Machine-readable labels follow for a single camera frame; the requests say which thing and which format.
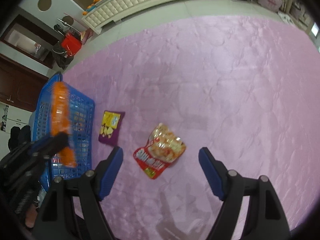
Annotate oranges on cabinet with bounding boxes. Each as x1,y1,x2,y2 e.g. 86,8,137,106
82,0,100,16

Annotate orange blue snack stick packet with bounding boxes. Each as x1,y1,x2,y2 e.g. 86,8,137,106
50,81,76,168

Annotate red clear snack packet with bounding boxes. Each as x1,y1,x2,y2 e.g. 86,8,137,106
133,123,186,179

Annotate pink quilted table cover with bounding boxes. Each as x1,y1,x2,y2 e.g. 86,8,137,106
63,16,319,239

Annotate brown wooden door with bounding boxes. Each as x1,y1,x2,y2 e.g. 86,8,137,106
0,55,48,112

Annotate purple yellow snack packet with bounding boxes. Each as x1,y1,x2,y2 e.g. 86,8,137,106
98,111,125,146

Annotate left hand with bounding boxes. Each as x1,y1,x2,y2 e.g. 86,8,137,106
25,204,38,229

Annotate red shopping bag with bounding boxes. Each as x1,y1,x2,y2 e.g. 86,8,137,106
61,33,82,56

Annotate black bag on floor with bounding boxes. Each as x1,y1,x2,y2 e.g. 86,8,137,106
52,42,74,70

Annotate blue plastic basket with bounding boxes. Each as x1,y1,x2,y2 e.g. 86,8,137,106
31,72,95,191

